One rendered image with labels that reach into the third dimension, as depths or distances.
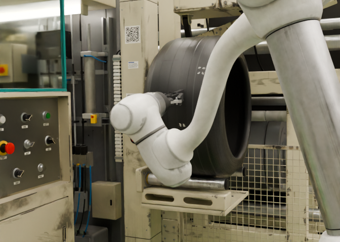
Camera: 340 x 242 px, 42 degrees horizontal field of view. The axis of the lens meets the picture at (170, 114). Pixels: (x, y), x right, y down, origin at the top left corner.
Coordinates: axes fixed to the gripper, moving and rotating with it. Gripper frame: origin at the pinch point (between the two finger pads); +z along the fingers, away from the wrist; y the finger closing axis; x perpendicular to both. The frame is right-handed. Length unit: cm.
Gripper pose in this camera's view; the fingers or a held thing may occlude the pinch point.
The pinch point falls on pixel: (178, 95)
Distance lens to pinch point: 156.5
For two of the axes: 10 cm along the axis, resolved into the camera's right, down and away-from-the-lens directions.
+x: 0.7, 9.8, 1.8
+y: -9.2, -0.1, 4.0
